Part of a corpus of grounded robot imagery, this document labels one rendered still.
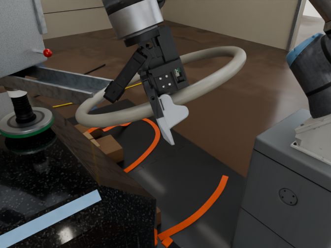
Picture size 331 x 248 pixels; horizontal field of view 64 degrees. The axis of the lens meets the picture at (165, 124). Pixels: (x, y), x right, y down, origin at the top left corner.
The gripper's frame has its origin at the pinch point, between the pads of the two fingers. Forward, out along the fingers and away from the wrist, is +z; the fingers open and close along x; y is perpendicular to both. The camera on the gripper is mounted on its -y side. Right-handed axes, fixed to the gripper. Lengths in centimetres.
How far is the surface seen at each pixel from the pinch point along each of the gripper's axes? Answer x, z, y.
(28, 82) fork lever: 41, -18, -44
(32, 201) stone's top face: 19, 15, -51
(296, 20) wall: 432, 62, 230
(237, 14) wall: 536, 25, 163
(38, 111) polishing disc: 65, -3, -59
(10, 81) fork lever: 46, -20, -52
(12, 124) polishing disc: 55, -4, -67
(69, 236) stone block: 13, 28, -42
